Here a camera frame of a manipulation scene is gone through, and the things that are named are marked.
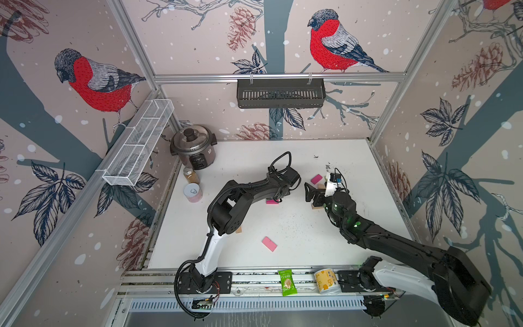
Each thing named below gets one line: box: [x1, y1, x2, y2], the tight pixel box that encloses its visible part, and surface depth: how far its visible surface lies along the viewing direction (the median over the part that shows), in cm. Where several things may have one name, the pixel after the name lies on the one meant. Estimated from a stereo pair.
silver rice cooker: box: [169, 124, 218, 171], surface depth 100 cm
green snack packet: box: [277, 269, 298, 297], surface depth 74 cm
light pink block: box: [261, 236, 278, 253], surface depth 85 cm
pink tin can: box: [183, 183, 203, 204], surface depth 95 cm
